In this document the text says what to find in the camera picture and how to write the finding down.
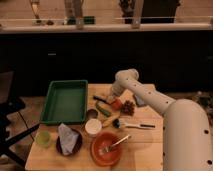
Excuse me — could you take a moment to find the black white dish brush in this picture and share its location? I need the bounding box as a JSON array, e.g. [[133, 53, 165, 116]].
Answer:
[[112, 119, 154, 129]]

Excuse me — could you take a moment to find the dark small can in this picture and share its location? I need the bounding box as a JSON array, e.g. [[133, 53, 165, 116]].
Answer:
[[86, 109, 98, 120]]

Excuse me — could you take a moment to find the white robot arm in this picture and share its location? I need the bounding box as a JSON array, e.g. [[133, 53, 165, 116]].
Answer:
[[110, 69, 213, 171]]

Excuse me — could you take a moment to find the blue grey box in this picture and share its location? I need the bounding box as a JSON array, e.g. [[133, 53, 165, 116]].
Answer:
[[133, 95, 145, 107]]

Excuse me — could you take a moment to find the dark brown plate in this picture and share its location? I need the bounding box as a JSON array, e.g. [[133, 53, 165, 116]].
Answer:
[[56, 129, 83, 156]]

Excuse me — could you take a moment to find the orange bowl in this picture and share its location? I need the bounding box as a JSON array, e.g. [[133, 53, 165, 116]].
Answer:
[[90, 131, 123, 167]]

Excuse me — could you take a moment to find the yellow banana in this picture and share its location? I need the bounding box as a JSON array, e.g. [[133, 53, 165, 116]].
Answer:
[[102, 114, 120, 127]]

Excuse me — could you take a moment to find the black whiteboard eraser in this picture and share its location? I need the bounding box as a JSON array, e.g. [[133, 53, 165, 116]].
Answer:
[[93, 95, 111, 104]]

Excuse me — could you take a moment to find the grey crumpled cloth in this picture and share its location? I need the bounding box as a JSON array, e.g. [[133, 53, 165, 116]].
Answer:
[[58, 124, 79, 156]]

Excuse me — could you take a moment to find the metal fork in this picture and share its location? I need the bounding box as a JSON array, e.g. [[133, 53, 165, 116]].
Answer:
[[99, 134, 131, 155]]

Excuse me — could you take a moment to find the black chair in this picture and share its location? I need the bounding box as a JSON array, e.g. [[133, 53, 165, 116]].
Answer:
[[0, 69, 41, 168]]

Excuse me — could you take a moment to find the white cup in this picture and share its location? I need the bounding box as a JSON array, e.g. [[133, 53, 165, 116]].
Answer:
[[85, 119, 102, 137]]

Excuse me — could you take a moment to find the green plastic tray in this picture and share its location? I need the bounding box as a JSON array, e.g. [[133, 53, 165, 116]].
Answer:
[[40, 80, 88, 125]]

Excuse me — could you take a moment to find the green cucumber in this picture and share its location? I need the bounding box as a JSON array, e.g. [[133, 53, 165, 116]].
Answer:
[[95, 101, 111, 117]]

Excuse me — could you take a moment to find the light green cup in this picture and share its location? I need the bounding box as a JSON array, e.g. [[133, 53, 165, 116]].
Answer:
[[35, 131, 51, 148]]

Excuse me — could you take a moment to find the orange tomato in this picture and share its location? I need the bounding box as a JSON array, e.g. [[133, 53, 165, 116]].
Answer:
[[111, 99, 123, 110]]

